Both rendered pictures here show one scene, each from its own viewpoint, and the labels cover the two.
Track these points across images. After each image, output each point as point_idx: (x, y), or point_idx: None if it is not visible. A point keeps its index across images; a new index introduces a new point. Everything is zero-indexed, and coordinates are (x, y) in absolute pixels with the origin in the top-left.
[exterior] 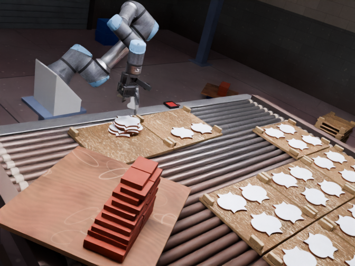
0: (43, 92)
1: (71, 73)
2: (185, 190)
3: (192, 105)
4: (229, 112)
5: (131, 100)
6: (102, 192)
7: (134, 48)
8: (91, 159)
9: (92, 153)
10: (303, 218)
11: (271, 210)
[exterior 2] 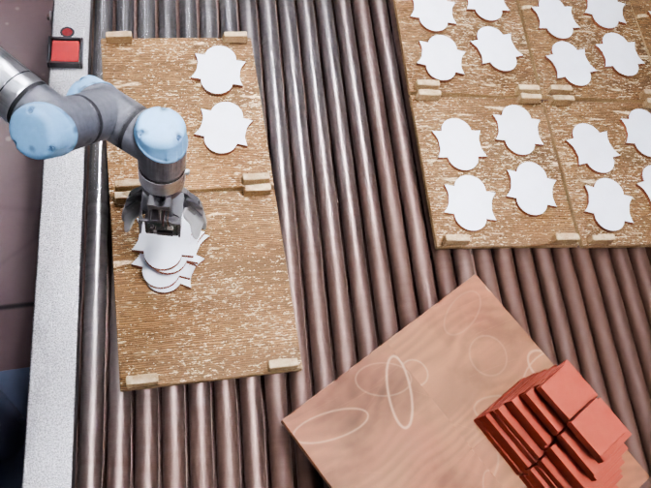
0: None
1: None
2: (479, 289)
3: (83, 0)
4: None
5: (190, 220)
6: (448, 442)
7: (176, 152)
8: (340, 414)
9: (320, 402)
10: (533, 116)
11: (504, 152)
